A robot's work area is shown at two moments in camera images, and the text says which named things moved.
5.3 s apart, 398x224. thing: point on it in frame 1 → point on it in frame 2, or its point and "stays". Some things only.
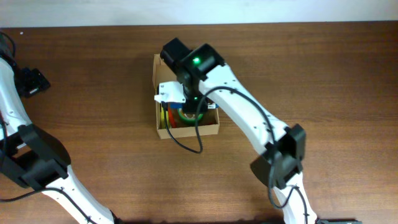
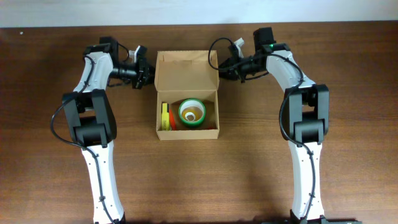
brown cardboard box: x=181 y=120 stays
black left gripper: x=37 y=81 → x=143 y=74
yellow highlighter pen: x=162 y=118 stays
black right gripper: x=190 y=106 → x=233 y=70
